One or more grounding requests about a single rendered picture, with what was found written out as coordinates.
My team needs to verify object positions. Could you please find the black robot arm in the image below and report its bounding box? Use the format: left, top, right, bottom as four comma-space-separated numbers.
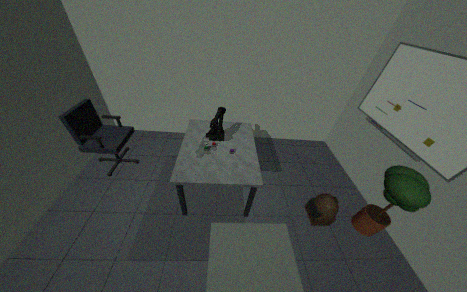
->
208, 107, 226, 140

